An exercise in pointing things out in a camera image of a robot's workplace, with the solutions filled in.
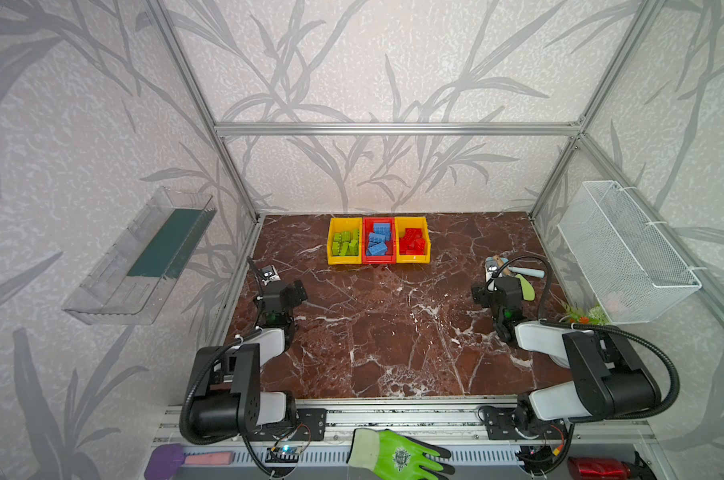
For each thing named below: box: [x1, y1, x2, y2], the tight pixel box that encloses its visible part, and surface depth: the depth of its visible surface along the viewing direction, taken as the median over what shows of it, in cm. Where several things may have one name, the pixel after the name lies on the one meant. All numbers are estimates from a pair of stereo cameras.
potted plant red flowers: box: [563, 302, 612, 325], surface depth 78 cm
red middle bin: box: [362, 217, 397, 265], surface depth 107 cm
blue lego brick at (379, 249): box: [368, 242, 387, 256], surface depth 107 cm
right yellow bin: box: [394, 216, 431, 264], surface depth 106 cm
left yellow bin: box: [327, 217, 363, 265], surface depth 107 cm
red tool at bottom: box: [568, 456, 632, 480], surface depth 67 cm
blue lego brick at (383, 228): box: [374, 223, 391, 241], surface depth 113 cm
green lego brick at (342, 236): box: [333, 231, 351, 241], surface depth 114 cm
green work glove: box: [347, 428, 455, 480], surface depth 70 cm
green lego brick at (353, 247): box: [348, 239, 358, 256], surface depth 106 cm
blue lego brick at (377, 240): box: [369, 232, 386, 247], surface depth 113 cm
